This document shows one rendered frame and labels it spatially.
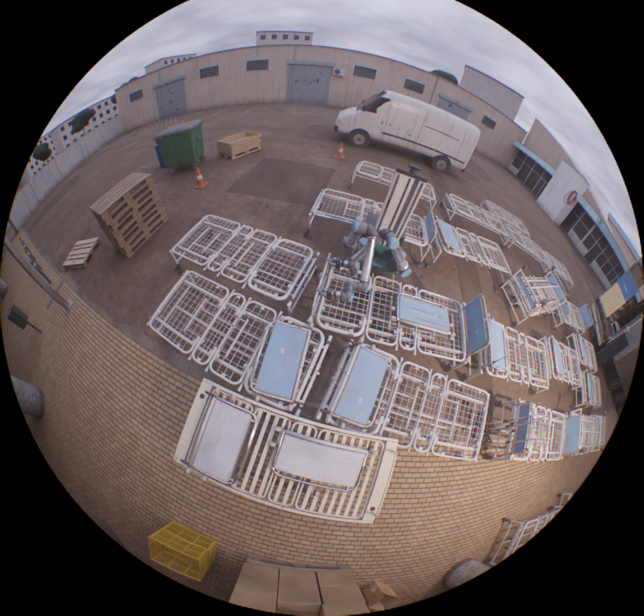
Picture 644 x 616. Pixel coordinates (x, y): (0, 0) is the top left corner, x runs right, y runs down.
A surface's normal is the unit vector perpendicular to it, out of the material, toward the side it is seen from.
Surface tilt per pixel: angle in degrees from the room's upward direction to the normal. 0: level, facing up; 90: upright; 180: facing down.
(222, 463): 3
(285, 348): 5
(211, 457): 3
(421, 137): 88
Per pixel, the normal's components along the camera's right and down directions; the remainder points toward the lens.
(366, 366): 0.23, -0.47
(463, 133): -0.13, 0.79
